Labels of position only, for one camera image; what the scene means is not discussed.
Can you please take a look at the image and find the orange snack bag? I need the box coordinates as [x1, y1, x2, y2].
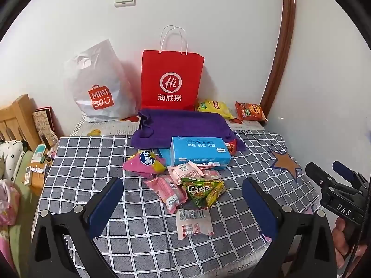
[235, 101, 268, 122]

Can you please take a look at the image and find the white plastic shopping bag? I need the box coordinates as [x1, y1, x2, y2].
[63, 38, 140, 123]

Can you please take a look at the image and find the blue tissue pack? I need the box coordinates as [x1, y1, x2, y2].
[169, 136, 233, 170]

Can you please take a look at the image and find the person's right hand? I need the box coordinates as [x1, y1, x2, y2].
[332, 217, 361, 265]

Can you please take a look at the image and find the small red snack packet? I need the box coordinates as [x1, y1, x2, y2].
[224, 139, 238, 155]

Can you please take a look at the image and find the white and teal box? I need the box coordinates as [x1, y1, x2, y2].
[31, 144, 47, 163]

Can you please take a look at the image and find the white and pink snack packet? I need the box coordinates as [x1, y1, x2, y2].
[176, 208, 214, 240]

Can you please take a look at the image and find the pink and yellow triangular packet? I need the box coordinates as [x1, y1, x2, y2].
[123, 149, 166, 179]

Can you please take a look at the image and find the white floral pillow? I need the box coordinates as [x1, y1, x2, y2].
[0, 140, 27, 180]

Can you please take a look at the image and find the purple towel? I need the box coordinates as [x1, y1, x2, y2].
[131, 108, 247, 152]

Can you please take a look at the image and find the green triangular snack packet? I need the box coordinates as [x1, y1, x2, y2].
[181, 177, 216, 208]

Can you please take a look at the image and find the white remote control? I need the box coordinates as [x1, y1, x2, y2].
[22, 166, 33, 186]

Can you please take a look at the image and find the wooden headboard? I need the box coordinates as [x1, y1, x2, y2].
[0, 94, 42, 152]

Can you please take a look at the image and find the wooden bedside table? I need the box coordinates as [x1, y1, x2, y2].
[28, 161, 53, 196]

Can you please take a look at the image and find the light pink pastry packet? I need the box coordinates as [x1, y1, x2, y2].
[166, 160, 205, 185]

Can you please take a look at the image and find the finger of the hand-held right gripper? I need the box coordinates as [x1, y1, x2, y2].
[305, 162, 348, 192]
[332, 161, 371, 187]

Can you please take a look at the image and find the grey checked bed sheet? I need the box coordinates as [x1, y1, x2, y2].
[30, 133, 323, 278]

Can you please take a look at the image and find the patterned cardboard box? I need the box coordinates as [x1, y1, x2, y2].
[32, 108, 59, 149]

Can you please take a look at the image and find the pink plastic bag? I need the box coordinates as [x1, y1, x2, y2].
[0, 179, 21, 227]

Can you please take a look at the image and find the pink cake packet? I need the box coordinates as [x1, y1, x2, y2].
[143, 175, 189, 214]

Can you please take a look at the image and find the yellow triangular snack packet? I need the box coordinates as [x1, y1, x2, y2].
[206, 180, 226, 208]

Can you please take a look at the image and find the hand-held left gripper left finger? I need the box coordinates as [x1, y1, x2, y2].
[29, 177, 125, 278]

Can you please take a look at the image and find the red paper carrier bag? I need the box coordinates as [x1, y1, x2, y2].
[141, 25, 205, 112]

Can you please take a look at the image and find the yellow snack bag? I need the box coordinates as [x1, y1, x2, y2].
[195, 99, 234, 120]

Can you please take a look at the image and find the brown wooden door frame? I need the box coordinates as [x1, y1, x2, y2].
[259, 0, 300, 122]

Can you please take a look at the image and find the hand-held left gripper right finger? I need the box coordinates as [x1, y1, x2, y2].
[242, 177, 338, 278]

